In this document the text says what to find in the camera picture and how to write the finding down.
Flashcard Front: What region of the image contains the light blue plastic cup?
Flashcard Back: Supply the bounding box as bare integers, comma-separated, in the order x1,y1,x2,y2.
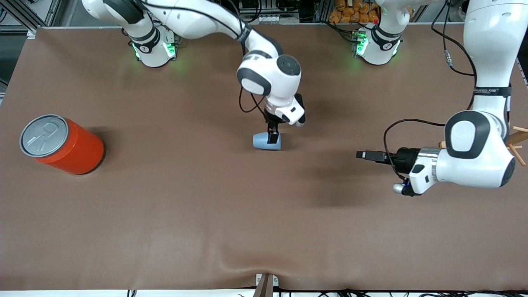
253,132,282,151

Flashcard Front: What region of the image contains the white power strip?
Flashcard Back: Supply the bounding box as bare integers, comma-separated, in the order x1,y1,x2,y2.
258,15,300,25

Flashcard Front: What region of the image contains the wooden mug tree stand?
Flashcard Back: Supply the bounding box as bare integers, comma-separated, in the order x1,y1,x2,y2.
438,126,528,167

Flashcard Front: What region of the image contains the brown table mat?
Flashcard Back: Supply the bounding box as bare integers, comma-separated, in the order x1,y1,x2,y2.
0,23,528,291

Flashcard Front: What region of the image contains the yellow snack packets pile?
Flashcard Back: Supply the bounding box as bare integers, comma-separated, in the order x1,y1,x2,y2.
329,0,379,24

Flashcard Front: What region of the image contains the brown wooden strip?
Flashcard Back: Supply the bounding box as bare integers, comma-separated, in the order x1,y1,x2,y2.
252,275,274,297

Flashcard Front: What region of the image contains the orange can with grey lid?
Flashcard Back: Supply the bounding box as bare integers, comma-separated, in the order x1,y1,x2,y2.
19,114,105,175

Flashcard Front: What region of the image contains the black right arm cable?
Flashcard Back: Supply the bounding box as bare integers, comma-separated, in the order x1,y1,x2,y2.
238,85,269,114

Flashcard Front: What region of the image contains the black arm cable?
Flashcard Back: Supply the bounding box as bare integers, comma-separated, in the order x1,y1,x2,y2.
384,118,447,183
238,85,269,114

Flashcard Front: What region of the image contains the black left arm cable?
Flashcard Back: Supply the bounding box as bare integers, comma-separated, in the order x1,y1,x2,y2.
384,118,447,183

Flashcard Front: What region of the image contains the black cable with connector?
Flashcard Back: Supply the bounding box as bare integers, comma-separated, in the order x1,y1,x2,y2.
431,0,477,77

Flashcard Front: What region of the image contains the black cable bundle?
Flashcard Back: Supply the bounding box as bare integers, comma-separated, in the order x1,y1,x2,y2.
238,288,528,297

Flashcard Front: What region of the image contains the aluminium frame profile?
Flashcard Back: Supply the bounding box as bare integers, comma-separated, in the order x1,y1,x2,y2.
0,0,62,33

